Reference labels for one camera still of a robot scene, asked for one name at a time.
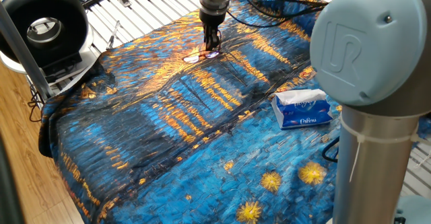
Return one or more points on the dark blurry frame edge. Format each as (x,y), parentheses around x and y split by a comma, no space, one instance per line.
(6,190)

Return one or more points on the starry night painted tablecloth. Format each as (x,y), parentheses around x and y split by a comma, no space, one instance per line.
(168,133)

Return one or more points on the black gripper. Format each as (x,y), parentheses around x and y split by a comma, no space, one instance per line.
(213,19)

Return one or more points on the thin red-framed glasses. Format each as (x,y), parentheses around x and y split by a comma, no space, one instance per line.
(192,59)

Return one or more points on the grey aluminium post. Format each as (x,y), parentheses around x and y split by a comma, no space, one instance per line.
(27,59)

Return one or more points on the blue white tissue pack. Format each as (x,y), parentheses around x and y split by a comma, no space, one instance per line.
(303,114)

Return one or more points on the grey light-blue robot arm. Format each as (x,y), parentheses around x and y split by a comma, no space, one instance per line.
(370,49)

